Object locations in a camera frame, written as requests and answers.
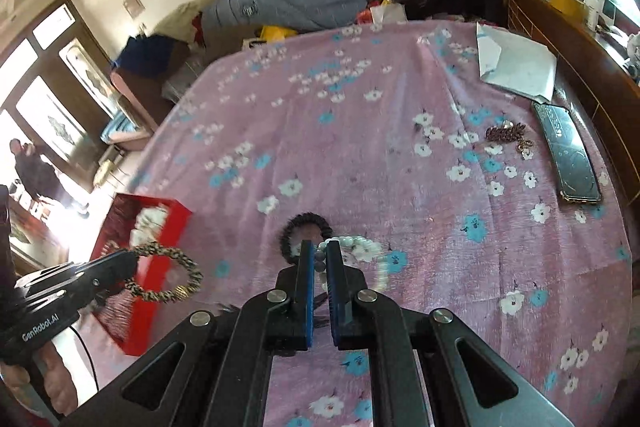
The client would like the red box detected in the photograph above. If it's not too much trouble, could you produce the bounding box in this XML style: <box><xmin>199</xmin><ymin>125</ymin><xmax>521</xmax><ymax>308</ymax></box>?
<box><xmin>90</xmin><ymin>193</ymin><xmax>193</xmax><ymax>357</ymax></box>

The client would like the blue cloth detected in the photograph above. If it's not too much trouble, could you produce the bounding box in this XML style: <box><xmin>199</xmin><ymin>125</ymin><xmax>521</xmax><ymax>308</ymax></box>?
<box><xmin>122</xmin><ymin>34</ymin><xmax>176</xmax><ymax>68</ymax></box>

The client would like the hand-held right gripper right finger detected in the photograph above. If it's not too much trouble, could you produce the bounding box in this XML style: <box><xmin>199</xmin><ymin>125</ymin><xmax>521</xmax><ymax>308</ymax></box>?
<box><xmin>327</xmin><ymin>239</ymin><xmax>576</xmax><ymax>427</ymax></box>

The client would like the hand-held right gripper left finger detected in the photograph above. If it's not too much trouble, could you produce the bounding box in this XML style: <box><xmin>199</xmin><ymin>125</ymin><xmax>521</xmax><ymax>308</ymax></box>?
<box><xmin>60</xmin><ymin>241</ymin><xmax>317</xmax><ymax>427</ymax></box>

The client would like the yellow packet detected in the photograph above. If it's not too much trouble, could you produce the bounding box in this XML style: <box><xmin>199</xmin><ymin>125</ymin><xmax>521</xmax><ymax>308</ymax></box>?
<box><xmin>260</xmin><ymin>24</ymin><xmax>296</xmax><ymax>42</ymax></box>

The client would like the wooden headboard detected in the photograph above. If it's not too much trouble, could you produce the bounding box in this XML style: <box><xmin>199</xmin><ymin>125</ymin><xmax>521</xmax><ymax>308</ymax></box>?
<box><xmin>502</xmin><ymin>0</ymin><xmax>640</xmax><ymax>228</ymax></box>

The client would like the white plastic bag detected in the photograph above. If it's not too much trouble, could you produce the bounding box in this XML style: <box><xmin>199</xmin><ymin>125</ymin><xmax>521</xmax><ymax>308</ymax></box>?
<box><xmin>370</xmin><ymin>2</ymin><xmax>406</xmax><ymax>25</ymax></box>

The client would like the leopard braided hair tie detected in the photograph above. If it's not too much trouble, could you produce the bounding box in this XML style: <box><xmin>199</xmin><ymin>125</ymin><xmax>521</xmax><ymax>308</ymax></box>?
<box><xmin>125</xmin><ymin>244</ymin><xmax>203</xmax><ymax>303</ymax></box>

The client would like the brown armchair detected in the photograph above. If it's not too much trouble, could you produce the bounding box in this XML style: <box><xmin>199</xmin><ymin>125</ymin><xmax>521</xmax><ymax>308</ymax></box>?
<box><xmin>109</xmin><ymin>42</ymin><xmax>193</xmax><ymax>142</ymax></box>

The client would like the white cherry print scrunchie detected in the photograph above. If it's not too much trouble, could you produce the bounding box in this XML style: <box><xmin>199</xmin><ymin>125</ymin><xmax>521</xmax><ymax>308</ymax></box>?
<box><xmin>131</xmin><ymin>205</ymin><xmax>170</xmax><ymax>245</ymax></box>

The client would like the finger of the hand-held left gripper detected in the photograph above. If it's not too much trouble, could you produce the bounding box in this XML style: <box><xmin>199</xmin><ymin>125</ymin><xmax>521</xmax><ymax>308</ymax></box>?
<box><xmin>75</xmin><ymin>249</ymin><xmax>140</xmax><ymax>303</ymax></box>

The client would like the person's left hand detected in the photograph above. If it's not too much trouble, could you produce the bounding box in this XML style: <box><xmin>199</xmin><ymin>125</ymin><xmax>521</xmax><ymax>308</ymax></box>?
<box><xmin>0</xmin><ymin>339</ymin><xmax>78</xmax><ymax>418</ymax></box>

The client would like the black hair tie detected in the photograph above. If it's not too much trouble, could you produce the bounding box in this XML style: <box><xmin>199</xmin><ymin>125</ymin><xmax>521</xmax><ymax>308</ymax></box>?
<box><xmin>280</xmin><ymin>214</ymin><xmax>333</xmax><ymax>265</ymax></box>

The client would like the pale bead bracelet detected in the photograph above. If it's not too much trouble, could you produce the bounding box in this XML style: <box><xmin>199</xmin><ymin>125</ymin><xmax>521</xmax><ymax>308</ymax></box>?
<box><xmin>315</xmin><ymin>234</ymin><xmax>391</xmax><ymax>293</ymax></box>

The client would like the smartphone in brown case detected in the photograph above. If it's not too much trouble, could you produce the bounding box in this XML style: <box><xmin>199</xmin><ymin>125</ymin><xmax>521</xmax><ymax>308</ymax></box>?
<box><xmin>531</xmin><ymin>101</ymin><xmax>603</xmax><ymax>206</ymax></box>

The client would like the black cable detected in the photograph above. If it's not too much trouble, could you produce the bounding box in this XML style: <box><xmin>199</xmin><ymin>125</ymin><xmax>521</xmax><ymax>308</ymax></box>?
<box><xmin>67</xmin><ymin>322</ymin><xmax>103</xmax><ymax>390</ymax></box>

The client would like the white paper envelope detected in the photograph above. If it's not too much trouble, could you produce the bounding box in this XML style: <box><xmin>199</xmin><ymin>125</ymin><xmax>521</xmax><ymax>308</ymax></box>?
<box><xmin>475</xmin><ymin>22</ymin><xmax>558</xmax><ymax>104</ymax></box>

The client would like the maroon leaf hair clip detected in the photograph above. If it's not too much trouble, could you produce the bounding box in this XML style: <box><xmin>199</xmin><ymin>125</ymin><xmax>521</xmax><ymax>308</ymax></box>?
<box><xmin>485</xmin><ymin>122</ymin><xmax>526</xmax><ymax>142</ymax></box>

